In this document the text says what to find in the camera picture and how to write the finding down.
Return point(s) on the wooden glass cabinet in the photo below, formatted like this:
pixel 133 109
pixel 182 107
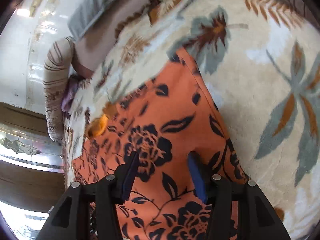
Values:
pixel 32 177

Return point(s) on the striped beige bolster pillow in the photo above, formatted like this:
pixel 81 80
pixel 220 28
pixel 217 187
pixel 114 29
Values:
pixel 55 79

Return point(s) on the purple cloth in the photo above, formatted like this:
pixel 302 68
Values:
pixel 70 91

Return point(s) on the cream leaf pattern blanket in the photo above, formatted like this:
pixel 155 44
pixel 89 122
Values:
pixel 259 60

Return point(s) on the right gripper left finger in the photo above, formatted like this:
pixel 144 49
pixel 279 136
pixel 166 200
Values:
pixel 87 209

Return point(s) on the orange black floral garment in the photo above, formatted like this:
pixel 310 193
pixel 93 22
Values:
pixel 162 121

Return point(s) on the mauve bed sheet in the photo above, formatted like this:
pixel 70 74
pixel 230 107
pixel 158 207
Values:
pixel 95 45

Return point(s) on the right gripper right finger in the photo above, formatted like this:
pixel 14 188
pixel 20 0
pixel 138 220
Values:
pixel 257 218

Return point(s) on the grey pillow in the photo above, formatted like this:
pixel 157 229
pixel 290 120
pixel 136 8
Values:
pixel 86 15

